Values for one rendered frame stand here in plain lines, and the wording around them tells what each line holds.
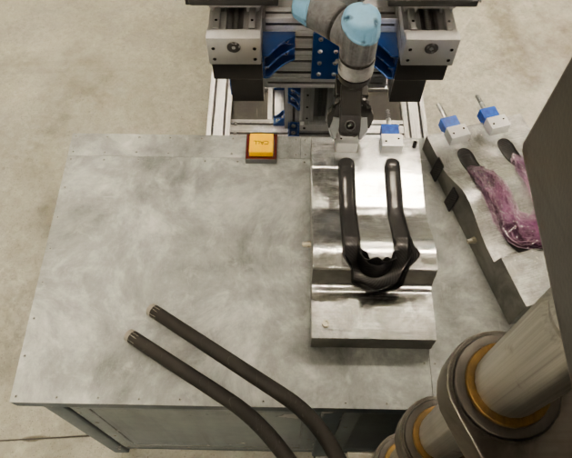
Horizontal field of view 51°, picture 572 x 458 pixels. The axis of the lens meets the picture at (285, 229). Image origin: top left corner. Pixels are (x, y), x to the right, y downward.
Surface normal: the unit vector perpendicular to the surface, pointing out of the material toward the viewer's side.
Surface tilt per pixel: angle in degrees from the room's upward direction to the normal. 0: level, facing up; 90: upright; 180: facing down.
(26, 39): 0
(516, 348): 90
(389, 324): 0
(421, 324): 0
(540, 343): 90
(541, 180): 90
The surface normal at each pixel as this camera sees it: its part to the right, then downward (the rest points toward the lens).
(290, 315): 0.00, -0.48
